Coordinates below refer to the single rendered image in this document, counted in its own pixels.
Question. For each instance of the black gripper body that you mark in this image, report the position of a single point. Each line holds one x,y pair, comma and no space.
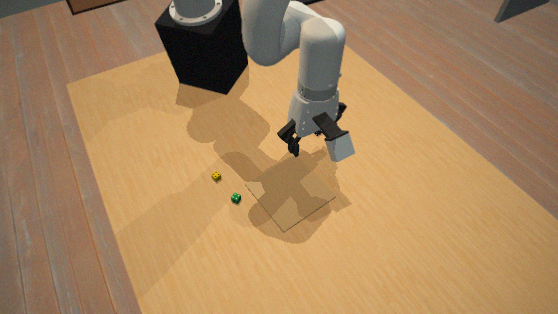
303,110

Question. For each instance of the beige flat mat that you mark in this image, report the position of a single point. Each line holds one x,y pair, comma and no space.
290,192

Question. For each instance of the yellow die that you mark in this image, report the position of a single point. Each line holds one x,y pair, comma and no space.
216,176

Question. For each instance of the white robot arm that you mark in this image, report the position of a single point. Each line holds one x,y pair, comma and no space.
320,41

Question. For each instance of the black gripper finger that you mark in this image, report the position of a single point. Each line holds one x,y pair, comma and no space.
341,109
286,134

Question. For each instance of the green die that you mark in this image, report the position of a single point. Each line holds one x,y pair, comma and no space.
236,198

